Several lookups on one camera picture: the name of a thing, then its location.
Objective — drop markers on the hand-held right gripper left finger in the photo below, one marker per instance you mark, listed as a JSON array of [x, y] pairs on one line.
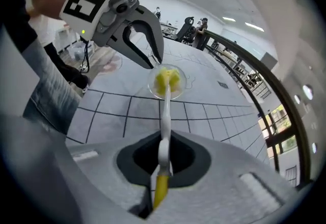
[[107, 167]]

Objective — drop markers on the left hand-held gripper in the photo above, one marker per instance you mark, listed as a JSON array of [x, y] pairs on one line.
[[86, 1]]

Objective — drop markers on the person's blue jeans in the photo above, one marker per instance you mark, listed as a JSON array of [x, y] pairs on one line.
[[51, 90]]

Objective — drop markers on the large glass window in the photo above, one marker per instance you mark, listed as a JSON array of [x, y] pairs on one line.
[[285, 141]]

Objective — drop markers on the person's black top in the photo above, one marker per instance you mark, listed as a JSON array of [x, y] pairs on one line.
[[17, 27]]

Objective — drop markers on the white checked tablecloth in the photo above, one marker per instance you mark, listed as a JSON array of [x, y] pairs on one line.
[[203, 90]]

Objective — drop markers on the clear plastic storage bin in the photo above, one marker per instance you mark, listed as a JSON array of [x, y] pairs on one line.
[[76, 52]]

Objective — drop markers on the clear drinking glass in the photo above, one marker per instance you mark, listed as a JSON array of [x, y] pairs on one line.
[[183, 83]]

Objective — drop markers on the yellow sponge brush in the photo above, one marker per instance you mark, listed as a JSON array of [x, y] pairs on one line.
[[165, 116]]

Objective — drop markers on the dark handrail metal railing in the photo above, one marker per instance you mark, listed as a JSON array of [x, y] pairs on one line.
[[280, 85]]

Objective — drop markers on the black office chair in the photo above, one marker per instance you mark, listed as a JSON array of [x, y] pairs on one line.
[[184, 29]]

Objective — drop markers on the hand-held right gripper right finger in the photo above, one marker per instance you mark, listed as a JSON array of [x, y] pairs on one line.
[[224, 187]]

